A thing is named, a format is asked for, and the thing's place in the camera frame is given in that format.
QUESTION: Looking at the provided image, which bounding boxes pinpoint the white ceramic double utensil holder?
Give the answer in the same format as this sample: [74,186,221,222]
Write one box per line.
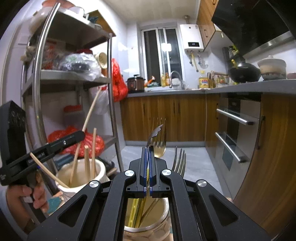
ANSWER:
[44,156,171,240]

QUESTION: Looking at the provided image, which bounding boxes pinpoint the red plastic bag low shelf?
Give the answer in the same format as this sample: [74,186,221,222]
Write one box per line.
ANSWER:
[47,126,106,159]

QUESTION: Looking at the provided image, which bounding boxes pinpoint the wooden upper cabinets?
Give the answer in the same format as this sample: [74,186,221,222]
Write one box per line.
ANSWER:
[197,0,219,51]

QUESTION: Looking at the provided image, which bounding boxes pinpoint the clear plastic bag on shelf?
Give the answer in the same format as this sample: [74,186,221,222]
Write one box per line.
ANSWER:
[58,53,101,81]

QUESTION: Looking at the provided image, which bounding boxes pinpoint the red hanging plastic bag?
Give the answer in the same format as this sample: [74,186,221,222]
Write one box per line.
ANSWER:
[112,58,128,102]

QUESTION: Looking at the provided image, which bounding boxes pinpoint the dark electric pressure cooker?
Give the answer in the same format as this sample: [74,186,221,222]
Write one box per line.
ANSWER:
[126,74,145,93]

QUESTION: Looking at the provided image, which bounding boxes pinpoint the silver spoon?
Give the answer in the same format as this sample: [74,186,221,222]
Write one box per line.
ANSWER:
[146,124,163,148]

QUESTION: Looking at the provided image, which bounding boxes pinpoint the chrome sink faucet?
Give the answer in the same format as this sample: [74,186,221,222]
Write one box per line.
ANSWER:
[170,70,185,90]

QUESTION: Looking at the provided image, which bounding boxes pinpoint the white water heater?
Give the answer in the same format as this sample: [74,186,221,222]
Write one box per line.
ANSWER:
[180,24,204,52]

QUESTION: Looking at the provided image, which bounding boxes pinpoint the black range hood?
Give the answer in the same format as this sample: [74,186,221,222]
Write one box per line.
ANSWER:
[212,0,295,55]

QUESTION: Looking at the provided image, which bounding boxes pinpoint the black wok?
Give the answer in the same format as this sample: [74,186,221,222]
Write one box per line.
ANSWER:
[228,59,261,83]

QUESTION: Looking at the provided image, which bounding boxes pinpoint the white ceramic pot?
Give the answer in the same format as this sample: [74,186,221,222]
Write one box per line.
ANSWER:
[257,55,287,80]

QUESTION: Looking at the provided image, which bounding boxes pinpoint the wooden lower kitchen cabinets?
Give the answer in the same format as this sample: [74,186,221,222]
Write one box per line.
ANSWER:
[120,93,295,240]

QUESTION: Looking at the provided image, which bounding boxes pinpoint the yellow oil bottle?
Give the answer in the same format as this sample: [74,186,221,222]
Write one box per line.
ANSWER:
[198,70,209,88]

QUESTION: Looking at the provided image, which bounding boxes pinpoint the stainless steel shelf rack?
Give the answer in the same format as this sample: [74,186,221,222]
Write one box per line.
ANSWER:
[21,3,123,171]

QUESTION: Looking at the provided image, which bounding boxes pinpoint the gold fork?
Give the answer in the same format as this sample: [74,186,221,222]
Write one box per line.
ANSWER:
[152,118,167,158]

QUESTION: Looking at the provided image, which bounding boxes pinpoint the built-in steel oven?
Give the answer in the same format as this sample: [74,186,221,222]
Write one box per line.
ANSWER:
[214,93,261,199]

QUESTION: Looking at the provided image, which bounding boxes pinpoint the white hanging plastic bag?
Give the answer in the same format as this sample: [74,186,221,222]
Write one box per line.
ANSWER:
[88,85,109,115]

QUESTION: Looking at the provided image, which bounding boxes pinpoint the window with sliding frames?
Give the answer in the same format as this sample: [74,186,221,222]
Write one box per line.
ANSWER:
[141,27,185,83]

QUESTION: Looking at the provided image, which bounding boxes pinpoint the silver fork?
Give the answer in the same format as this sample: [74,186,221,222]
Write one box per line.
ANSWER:
[172,147,186,177]

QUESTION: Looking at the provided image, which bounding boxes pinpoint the person left hand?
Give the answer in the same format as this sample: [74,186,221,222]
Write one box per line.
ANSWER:
[6,172,49,228]

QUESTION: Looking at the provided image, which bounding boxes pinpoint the yellow green plastic spoon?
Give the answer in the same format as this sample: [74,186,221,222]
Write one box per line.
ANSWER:
[127,198,140,227]

